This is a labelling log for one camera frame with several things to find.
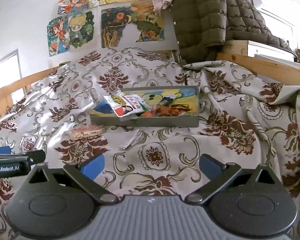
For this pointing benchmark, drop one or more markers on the folded white paper wrapper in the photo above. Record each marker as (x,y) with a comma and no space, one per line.
(131,140)

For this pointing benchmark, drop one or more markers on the small orange figure wall poster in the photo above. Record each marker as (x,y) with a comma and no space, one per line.
(73,3)

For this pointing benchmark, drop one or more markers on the grey tray with cartoon lining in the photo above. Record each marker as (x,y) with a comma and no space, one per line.
(165,122)

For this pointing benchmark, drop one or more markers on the pink and white snack packet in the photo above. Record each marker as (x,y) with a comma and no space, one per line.
(126,105)

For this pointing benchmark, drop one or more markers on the blond figure wall poster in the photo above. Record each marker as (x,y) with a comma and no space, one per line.
(81,28)

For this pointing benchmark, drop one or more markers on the floral printed blanket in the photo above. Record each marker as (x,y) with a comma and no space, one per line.
(215,140)

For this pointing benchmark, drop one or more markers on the torn fish wall poster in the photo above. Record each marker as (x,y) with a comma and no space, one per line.
(115,27)

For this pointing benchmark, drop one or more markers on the window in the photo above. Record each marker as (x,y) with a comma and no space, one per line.
(3,77)

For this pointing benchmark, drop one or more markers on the wooden bed frame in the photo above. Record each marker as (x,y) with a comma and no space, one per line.
(270,65)

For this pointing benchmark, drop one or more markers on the orange snack packet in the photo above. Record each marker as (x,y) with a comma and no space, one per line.
(172,110)

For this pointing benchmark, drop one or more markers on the small orange fruit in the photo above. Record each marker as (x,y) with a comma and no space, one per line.
(147,114)

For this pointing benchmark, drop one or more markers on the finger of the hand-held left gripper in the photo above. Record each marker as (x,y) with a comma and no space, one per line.
(36,156)

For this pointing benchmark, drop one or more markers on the dark blue box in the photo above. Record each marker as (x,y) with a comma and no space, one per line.
(168,100)

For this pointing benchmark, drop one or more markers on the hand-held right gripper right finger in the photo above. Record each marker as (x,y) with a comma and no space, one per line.
(211,166)

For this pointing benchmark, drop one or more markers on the white cupboard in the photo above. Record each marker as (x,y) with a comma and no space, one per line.
(272,17)

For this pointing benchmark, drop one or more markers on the red-haired figure wall poster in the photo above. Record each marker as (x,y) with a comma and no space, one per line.
(58,37)

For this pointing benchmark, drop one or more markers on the clear peanut snack packet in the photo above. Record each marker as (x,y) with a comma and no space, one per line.
(86,133)

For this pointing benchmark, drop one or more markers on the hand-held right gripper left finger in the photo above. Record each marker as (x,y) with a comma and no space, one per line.
(92,166)

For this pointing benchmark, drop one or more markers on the olive puffer jacket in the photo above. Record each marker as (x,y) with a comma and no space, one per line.
(205,20)

